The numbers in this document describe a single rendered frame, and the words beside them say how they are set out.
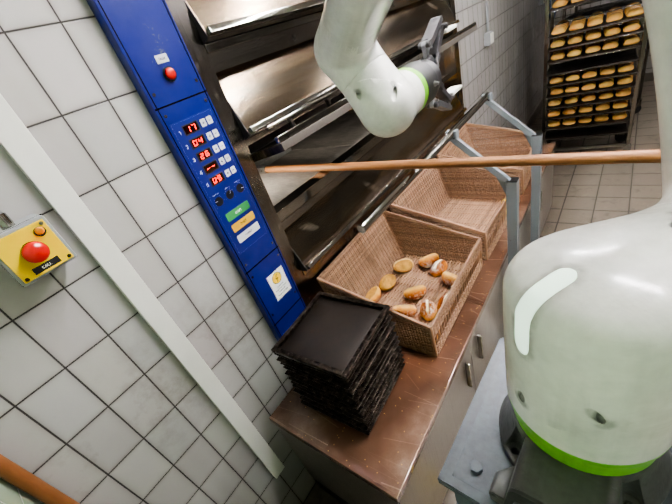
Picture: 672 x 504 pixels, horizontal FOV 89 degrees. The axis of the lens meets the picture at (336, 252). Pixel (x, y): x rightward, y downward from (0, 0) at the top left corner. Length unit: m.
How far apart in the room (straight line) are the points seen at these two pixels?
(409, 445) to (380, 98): 0.95
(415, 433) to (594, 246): 0.96
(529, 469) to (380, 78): 0.57
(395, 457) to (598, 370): 0.94
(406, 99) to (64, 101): 0.69
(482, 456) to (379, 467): 0.72
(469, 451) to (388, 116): 0.51
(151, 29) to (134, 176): 0.34
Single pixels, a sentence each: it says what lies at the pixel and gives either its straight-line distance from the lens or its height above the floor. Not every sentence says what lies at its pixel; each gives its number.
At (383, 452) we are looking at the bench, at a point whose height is 0.58.
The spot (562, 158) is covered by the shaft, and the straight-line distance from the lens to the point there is 1.08.
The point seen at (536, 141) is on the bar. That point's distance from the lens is 1.98.
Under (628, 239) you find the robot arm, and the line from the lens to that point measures 0.32.
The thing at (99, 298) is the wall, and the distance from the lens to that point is 0.97.
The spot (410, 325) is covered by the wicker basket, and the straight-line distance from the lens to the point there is 1.26.
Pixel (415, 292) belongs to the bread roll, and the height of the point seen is 0.64.
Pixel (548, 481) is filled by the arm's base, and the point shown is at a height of 1.26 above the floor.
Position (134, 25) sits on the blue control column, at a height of 1.77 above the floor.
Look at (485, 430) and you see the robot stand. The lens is 0.49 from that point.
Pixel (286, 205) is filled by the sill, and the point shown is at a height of 1.18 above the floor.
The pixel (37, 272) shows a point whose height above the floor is 1.42.
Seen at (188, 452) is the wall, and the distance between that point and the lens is 1.27.
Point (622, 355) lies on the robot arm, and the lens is 0.28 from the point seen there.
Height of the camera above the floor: 1.63
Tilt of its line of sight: 31 degrees down
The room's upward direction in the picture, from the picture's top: 20 degrees counter-clockwise
